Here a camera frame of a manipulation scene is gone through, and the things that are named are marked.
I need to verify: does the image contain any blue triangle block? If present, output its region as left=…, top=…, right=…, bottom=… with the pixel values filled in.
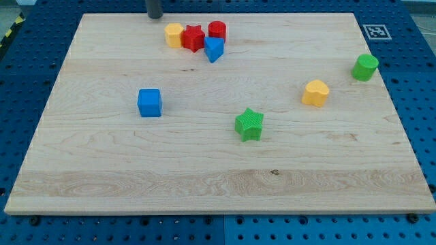
left=204, top=37, right=225, bottom=63

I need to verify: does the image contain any green star block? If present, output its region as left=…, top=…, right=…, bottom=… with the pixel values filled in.
left=234, top=108, right=264, bottom=142

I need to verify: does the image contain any light wooden board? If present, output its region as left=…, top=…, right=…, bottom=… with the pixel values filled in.
left=5, top=13, right=435, bottom=216

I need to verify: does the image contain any blue cube block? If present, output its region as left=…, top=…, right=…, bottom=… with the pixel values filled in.
left=137, top=88, right=163, bottom=117

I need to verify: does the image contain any red star block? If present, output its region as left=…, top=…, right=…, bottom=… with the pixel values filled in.
left=181, top=25, right=205, bottom=52

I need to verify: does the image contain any red cylinder block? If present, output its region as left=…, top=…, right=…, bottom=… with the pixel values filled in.
left=208, top=20, right=227, bottom=41

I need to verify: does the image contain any yellow hexagon block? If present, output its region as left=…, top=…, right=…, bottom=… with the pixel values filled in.
left=164, top=23, right=184, bottom=48

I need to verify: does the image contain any yellow heart block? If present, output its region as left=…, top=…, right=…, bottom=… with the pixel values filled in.
left=301, top=80, right=330, bottom=108

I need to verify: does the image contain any green cylinder block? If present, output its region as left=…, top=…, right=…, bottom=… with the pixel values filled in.
left=352, top=54, right=379, bottom=82

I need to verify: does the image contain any white fiducial marker tag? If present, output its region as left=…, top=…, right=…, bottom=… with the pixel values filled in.
left=363, top=24, right=392, bottom=40

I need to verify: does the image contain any yellow black hazard tape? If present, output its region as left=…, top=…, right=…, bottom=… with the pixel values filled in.
left=1, top=12, right=26, bottom=49

